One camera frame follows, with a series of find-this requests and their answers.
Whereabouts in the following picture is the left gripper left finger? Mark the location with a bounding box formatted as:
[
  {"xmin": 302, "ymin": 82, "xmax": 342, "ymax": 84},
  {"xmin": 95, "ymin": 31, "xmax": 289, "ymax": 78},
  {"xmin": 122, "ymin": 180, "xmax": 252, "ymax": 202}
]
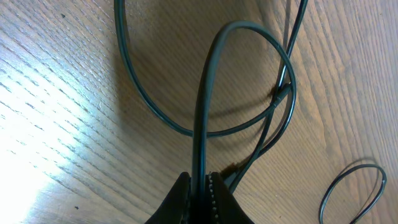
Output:
[{"xmin": 145, "ymin": 172, "xmax": 190, "ymax": 224}]

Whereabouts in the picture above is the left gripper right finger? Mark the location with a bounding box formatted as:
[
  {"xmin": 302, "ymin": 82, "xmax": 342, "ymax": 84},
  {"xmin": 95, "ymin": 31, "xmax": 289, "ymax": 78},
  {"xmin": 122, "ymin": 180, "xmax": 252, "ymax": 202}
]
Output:
[{"xmin": 205, "ymin": 172, "xmax": 254, "ymax": 224}]

